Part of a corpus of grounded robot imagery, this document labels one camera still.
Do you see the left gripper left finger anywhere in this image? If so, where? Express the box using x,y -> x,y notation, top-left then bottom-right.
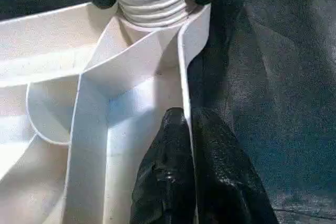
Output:
130,108 -> 196,224

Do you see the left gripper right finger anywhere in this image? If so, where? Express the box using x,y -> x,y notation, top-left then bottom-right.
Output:
192,108 -> 279,224

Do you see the white plastic table top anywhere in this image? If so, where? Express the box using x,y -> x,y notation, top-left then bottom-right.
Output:
0,1 -> 213,224

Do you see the black work mat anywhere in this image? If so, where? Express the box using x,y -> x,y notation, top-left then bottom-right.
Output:
0,0 -> 336,224

